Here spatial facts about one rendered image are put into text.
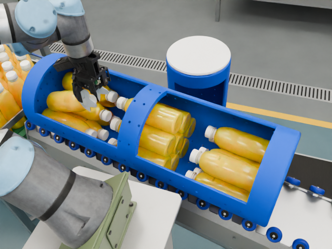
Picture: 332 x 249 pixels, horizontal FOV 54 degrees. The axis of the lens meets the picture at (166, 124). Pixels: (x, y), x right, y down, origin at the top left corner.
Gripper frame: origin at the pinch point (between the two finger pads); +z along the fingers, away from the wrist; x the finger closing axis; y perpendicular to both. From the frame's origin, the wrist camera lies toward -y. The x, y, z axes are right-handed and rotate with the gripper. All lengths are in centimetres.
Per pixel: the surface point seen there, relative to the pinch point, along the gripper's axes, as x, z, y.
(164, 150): -2.8, 6.0, 27.6
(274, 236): -5, 22, 64
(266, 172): -2, -2, 57
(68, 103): -3.2, 0.9, -7.0
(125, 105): 3.8, 0.6, 10.4
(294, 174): 79, 105, 65
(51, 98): -1.7, 3.8, -17.4
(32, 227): -24, 98, -52
